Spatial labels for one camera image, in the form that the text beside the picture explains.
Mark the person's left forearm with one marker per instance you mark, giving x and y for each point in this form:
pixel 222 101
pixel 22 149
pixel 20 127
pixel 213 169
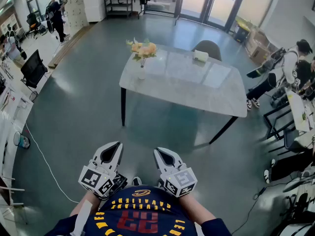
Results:
pixel 85 203

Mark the black metal shelf unit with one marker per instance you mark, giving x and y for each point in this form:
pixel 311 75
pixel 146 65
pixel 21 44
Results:
pixel 118 6

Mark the person's right forearm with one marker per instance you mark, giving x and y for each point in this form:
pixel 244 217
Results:
pixel 194 208

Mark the peach and yellow flowers bunch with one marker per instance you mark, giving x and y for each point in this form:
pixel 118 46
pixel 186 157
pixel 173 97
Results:
pixel 144 50

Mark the person's dark shoe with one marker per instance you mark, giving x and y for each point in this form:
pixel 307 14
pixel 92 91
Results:
pixel 136 181

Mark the cardboard boxes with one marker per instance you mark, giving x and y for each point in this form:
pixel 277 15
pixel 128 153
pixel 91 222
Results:
pixel 258 48

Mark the white work desk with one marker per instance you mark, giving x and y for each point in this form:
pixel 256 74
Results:
pixel 299 109

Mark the wooden boards stack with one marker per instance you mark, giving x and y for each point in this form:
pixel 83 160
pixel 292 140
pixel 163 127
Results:
pixel 66 50

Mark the black metal frame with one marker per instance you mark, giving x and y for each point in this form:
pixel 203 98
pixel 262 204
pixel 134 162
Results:
pixel 270 123

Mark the grey marble table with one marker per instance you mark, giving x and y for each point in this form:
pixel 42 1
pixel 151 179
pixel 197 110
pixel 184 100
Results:
pixel 177 82

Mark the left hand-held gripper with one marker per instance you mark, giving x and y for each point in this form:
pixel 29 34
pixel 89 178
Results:
pixel 92 178

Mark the black office chair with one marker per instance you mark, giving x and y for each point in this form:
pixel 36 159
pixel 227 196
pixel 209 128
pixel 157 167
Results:
pixel 33 69

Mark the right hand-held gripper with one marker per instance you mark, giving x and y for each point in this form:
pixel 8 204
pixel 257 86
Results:
pixel 180 181

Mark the black framed glass doors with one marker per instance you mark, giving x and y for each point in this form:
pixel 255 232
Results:
pixel 197 1

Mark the person's navy printed jersey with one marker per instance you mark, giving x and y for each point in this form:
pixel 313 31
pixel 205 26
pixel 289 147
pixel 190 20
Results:
pixel 137 220

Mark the black bin with yellow lid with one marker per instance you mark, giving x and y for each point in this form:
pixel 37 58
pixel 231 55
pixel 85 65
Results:
pixel 241 33

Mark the grey upholstered chair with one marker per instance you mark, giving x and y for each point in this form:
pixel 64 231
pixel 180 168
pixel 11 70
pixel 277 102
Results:
pixel 209 45

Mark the white locker cabinet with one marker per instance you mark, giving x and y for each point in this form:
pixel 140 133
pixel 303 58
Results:
pixel 76 8

